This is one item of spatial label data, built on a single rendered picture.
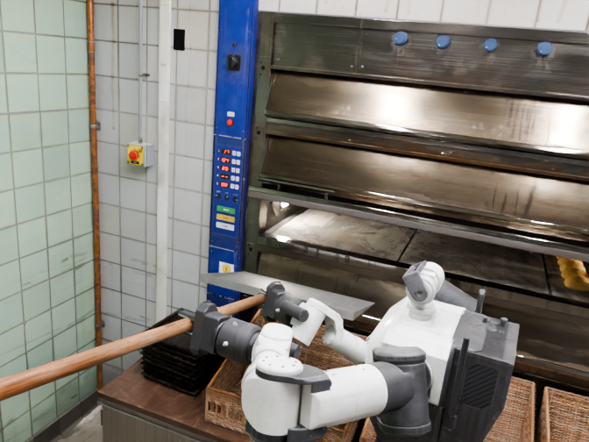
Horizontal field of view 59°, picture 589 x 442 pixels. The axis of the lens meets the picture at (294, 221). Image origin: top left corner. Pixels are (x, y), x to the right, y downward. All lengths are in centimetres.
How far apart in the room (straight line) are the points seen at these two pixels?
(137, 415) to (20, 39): 155
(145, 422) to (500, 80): 185
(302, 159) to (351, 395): 139
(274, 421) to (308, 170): 141
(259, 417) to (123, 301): 204
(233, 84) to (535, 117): 114
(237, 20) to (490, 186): 116
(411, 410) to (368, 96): 132
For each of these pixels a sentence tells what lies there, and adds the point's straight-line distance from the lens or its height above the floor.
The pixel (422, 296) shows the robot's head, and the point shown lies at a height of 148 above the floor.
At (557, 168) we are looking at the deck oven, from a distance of 202.
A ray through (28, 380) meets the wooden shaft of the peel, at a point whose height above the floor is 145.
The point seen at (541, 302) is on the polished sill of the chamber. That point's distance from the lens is 214.
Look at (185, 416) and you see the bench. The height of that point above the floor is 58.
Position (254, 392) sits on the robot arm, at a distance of 88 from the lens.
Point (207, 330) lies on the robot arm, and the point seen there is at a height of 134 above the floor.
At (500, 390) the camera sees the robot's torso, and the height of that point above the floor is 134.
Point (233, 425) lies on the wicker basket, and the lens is 212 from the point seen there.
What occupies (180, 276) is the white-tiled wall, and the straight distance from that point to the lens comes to 258.
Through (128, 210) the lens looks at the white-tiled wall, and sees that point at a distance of 265.
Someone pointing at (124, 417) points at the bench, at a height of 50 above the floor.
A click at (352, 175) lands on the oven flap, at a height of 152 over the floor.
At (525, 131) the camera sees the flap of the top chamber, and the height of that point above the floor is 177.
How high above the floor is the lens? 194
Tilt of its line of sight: 17 degrees down
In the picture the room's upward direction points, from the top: 5 degrees clockwise
